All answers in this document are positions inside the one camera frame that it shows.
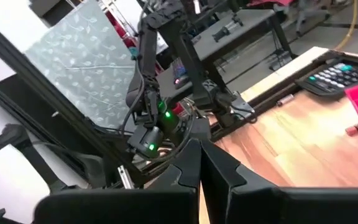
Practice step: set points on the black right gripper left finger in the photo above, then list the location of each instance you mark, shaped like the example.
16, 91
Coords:
154, 207

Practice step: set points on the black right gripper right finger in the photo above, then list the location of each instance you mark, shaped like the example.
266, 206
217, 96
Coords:
259, 205

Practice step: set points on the silver cylindrical battery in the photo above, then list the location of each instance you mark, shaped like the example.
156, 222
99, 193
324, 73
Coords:
285, 100

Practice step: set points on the black copper-top battery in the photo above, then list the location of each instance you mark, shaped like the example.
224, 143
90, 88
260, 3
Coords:
354, 129

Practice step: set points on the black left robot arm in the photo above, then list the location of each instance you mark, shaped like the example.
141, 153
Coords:
148, 56

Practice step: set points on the black computer mouse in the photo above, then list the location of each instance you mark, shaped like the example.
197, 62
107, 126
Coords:
180, 74

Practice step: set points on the frosted leaf-pattern panel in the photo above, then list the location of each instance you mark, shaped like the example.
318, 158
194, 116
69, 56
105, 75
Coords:
82, 62

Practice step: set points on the black desk support leg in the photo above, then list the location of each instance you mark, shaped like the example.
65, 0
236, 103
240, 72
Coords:
11, 140

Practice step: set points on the grey desk with clamps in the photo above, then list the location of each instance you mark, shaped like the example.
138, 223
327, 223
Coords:
238, 34

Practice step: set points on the black desk calculator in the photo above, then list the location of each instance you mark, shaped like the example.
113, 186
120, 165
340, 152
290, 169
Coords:
337, 79

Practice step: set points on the black aluminium rig frame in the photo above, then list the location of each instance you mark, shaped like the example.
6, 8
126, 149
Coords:
42, 84

